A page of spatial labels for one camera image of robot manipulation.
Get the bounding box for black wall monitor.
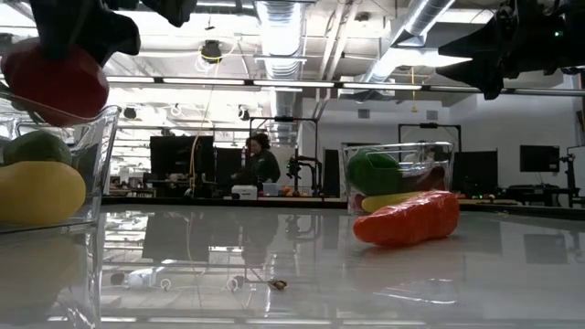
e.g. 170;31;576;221
519;144;561;174

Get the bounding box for green bell pepper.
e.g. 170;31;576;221
346;147;406;197

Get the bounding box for white printer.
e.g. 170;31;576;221
230;184;259;201

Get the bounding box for red apple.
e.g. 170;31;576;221
0;37;111;128

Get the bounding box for black tripod stand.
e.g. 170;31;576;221
560;144;585;207

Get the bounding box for person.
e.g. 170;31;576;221
229;132;282;194

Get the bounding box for black desk monitor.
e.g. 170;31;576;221
149;134;216;185

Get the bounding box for black aluminium table frame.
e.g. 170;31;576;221
100;195;585;221

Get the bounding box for clear plastic bin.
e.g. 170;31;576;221
340;141;455;217
0;89;122;237

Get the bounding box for yellow lemon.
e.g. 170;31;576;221
0;160;88;227

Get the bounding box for black dome camera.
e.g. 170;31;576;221
199;38;224;65

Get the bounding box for orange carrot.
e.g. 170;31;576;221
352;189;461;249

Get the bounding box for large dark screen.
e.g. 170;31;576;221
452;150;500;198

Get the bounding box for hanging yellow cable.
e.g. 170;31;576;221
188;58;219;195

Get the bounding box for black frame stand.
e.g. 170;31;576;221
398;122;463;152

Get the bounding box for ribbed silver duct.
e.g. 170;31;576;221
252;0;306;134

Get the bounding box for small yellow toy fruit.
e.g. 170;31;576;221
360;191;425;214

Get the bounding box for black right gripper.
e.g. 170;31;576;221
434;0;550;101

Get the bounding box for silver ventilation duct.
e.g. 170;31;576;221
360;0;458;84

